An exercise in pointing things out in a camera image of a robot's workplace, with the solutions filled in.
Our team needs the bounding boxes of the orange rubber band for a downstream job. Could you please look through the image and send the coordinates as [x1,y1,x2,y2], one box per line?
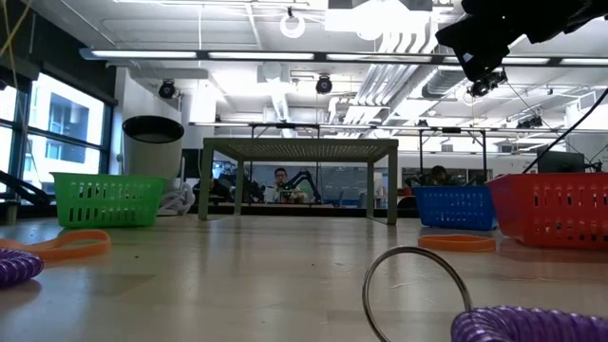
[417,234,498,253]
[0,229,112,261]

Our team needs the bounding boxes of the purple coil wristband keyring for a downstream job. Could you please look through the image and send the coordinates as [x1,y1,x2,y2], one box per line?
[0,248,45,289]
[362,244,608,342]

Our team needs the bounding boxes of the black monitor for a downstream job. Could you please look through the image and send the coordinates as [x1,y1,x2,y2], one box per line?
[538,150,586,175]

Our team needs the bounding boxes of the red plastic basket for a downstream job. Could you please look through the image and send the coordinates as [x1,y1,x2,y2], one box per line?
[486,172,608,252]

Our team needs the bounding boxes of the person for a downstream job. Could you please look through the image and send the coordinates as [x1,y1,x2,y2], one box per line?
[427,164,452,186]
[265,166,305,204]

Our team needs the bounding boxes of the blue plastic basket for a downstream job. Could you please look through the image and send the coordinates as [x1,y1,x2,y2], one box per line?
[411,184,499,232]

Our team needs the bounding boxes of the long ceiling light bar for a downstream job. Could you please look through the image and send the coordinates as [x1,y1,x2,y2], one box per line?
[78,46,608,67]

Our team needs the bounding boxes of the green perforated metal shelf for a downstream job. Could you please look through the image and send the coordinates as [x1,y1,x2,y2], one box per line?
[198,137,400,226]

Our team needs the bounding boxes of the clear round lidded container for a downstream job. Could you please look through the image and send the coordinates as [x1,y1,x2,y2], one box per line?
[156,181,197,216]

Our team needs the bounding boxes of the white round bin black rim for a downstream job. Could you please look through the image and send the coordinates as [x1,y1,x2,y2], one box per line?
[122,115,185,191]

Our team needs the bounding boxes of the green plastic basket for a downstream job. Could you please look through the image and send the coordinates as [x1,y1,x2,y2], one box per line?
[49,171,167,231]

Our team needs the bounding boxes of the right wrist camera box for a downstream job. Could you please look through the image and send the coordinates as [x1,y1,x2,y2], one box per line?
[434,13,526,83]

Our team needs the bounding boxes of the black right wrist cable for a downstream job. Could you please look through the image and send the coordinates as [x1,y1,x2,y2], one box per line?
[522,87,608,175]

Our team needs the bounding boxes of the white ring lamp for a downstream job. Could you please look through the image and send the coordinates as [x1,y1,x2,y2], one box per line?
[278,7,307,40]

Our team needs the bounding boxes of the black neighbouring gantry frame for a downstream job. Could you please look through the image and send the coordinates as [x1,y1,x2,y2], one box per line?
[246,122,488,189]

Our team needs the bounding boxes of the yellow hanging cable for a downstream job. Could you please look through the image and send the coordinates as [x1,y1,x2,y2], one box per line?
[0,0,34,120]

